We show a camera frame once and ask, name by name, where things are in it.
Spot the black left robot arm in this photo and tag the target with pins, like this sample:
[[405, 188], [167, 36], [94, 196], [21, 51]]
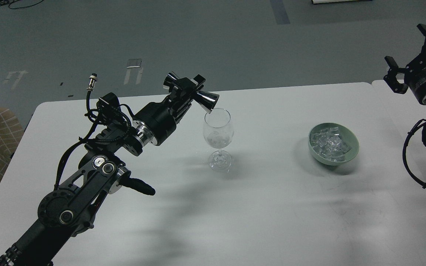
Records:
[[89, 170]]

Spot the clear ice cubes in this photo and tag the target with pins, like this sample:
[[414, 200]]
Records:
[[329, 144]]

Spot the metal floor plate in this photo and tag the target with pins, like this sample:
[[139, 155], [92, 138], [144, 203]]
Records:
[[134, 63]]

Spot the steel double jigger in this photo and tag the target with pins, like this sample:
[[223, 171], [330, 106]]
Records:
[[206, 100]]

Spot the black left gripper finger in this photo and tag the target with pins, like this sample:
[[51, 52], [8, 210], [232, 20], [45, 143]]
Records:
[[181, 106], [182, 90]]

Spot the clear wine glass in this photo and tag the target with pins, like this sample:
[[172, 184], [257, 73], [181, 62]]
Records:
[[218, 132]]

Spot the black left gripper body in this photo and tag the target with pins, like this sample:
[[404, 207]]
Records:
[[160, 118]]

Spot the green bowl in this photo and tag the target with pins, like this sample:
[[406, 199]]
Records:
[[348, 136]]

